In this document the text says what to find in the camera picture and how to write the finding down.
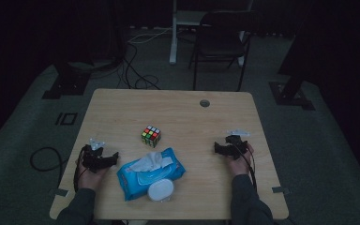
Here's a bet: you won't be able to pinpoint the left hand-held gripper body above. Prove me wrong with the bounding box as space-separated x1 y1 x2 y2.
81 138 109 173

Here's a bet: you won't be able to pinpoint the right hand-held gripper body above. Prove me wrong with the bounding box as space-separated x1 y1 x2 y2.
225 128 251 161

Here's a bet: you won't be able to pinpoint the white wet wipe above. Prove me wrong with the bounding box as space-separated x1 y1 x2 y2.
129 151 174 173

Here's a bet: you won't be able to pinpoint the multicoloured puzzle cube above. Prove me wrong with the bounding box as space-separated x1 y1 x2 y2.
141 125 162 149

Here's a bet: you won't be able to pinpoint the blue wet wipes pack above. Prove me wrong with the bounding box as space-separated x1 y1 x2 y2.
116 147 187 203

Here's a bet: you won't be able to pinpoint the person's right hand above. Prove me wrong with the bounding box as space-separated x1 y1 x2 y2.
226 143 255 177

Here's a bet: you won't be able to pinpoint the person's left hand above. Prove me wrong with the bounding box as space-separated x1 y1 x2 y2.
75 158 107 191

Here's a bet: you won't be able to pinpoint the grey tape strip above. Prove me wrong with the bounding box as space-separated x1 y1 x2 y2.
271 186 291 195
53 187 70 198

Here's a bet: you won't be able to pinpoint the black stand base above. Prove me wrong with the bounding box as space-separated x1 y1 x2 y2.
41 61 92 100
268 0 316 111

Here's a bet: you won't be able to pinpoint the black folding chair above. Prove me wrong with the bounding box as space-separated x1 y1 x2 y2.
187 10 253 92

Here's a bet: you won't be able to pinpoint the right hand-held gripper cable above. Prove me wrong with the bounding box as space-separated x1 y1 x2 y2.
235 143 259 193

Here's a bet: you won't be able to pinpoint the black floor cable loop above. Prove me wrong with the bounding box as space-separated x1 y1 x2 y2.
29 146 66 188

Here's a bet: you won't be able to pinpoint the black floor cables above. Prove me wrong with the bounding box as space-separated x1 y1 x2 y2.
116 41 162 92

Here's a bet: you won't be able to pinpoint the white floor cable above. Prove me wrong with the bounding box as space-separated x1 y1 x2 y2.
127 27 173 44

